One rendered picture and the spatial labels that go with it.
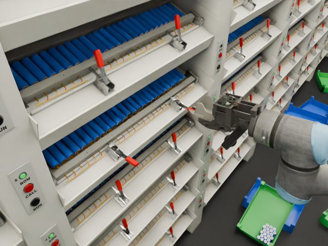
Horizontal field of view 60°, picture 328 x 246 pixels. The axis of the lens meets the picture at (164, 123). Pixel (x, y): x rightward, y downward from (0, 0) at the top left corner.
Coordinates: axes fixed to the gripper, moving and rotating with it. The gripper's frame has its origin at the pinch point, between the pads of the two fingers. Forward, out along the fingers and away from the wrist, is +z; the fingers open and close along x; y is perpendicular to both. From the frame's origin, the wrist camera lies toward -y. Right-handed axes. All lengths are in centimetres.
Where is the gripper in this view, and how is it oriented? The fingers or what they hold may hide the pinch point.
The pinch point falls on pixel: (194, 112)
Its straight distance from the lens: 86.7
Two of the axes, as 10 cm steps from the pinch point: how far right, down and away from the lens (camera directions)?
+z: -7.8, -2.8, 5.7
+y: -1.1, -8.2, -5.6
